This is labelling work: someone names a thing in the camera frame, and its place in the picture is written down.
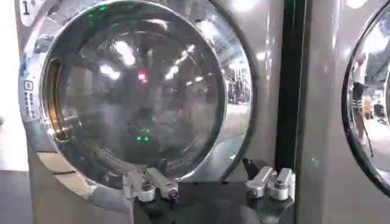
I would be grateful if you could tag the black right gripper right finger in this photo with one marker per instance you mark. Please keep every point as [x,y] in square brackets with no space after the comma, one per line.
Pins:
[268,182]

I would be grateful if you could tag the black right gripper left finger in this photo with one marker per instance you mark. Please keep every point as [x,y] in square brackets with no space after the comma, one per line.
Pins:
[158,182]

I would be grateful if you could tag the grey dryer with number label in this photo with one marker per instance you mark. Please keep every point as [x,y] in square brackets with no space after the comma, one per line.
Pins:
[262,91]

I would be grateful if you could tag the round glass dryer door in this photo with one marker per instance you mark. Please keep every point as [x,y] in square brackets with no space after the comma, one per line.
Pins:
[134,91]
[365,97]

